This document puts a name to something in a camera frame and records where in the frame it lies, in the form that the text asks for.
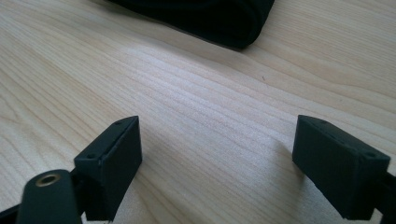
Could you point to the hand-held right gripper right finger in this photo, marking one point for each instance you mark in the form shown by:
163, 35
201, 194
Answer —
336, 168

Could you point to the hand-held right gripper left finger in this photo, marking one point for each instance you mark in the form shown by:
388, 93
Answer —
115, 174

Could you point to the black cloth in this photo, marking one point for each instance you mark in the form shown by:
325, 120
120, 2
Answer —
205, 18

